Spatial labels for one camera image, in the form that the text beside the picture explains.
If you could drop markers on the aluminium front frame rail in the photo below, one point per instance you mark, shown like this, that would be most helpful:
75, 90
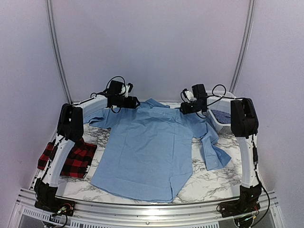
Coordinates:
107, 215

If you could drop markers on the white plastic basket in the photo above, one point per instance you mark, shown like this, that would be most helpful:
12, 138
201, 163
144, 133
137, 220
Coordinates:
219, 101

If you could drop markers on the light blue long sleeve shirt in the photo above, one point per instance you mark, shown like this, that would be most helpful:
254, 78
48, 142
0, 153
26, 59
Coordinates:
148, 153

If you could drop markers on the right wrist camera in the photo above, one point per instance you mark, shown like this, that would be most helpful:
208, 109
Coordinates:
187, 96

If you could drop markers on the left aluminium wall post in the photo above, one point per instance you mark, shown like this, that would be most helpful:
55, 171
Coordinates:
55, 46

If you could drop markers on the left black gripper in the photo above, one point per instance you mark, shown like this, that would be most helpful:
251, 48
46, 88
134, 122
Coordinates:
132, 105

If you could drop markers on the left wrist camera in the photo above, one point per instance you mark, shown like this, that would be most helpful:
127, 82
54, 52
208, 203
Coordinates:
126, 89

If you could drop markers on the aluminium wall post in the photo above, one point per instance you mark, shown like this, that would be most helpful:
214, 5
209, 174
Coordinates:
55, 46
244, 45

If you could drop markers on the right aluminium wall post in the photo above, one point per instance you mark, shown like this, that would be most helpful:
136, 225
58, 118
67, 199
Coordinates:
244, 45

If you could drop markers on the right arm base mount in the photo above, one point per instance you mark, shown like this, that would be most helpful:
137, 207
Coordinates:
237, 207

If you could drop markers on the blue patterned shirt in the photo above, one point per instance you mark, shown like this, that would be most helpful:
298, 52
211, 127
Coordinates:
222, 117

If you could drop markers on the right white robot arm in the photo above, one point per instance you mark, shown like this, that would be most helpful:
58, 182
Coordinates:
244, 126

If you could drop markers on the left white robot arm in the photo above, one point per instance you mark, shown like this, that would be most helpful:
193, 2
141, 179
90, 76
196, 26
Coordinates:
70, 129

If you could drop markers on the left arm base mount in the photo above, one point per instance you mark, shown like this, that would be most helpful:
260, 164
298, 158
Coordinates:
57, 206

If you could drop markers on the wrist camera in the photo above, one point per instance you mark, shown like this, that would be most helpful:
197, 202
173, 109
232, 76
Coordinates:
126, 89
187, 96

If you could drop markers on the red black plaid shirt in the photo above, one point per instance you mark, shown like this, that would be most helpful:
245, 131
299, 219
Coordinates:
77, 162

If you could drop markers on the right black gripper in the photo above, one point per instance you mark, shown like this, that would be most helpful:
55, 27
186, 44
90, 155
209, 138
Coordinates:
185, 109

